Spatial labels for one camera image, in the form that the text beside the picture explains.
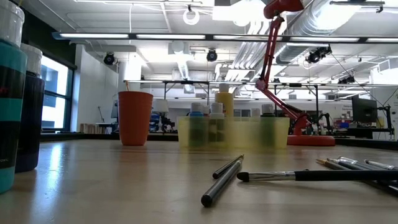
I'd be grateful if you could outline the green paint bottle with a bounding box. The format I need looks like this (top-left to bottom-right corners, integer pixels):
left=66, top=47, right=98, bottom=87
left=260, top=103, right=276, bottom=147

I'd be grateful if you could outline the black-bristle brush silver ferrule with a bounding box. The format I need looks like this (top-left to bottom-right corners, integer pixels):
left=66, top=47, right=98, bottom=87
left=236, top=169, right=398, bottom=183

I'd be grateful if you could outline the teal paint bottle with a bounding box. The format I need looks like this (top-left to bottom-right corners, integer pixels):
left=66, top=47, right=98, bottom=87
left=0, top=0, right=28, bottom=195

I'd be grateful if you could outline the light blue paint bottle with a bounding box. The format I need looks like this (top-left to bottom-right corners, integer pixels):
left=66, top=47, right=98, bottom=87
left=188, top=102, right=205, bottom=149

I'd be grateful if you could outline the white ring light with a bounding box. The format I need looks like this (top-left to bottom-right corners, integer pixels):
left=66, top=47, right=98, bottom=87
left=182, top=7, right=201, bottom=26

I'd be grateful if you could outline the black background desk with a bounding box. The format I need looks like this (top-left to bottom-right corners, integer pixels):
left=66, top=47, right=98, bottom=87
left=334, top=126, right=396, bottom=140

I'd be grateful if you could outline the thick black brush silver ferrule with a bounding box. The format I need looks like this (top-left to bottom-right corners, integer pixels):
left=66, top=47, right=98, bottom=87
left=200, top=159, right=244, bottom=208

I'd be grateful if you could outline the red desk lamp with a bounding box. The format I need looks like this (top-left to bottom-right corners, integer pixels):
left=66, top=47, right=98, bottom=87
left=254, top=0, right=336, bottom=147

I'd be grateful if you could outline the yellow translucent plastic tray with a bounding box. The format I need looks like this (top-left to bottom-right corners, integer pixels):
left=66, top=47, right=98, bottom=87
left=176, top=116, right=290, bottom=149

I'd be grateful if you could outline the large yellow paint bottle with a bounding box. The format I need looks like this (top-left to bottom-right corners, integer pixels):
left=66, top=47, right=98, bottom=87
left=215, top=83, right=234, bottom=119

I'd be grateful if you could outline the dark blue paint bottle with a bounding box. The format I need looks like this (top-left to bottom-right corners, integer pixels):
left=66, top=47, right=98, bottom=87
left=14, top=43, right=46, bottom=174

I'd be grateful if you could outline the black computer monitor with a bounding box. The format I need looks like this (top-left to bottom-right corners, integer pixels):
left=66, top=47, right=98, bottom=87
left=351, top=94, right=379, bottom=124

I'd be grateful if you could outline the red-orange plastic cup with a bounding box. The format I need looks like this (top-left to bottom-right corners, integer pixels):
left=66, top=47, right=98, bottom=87
left=118, top=90, right=154, bottom=147

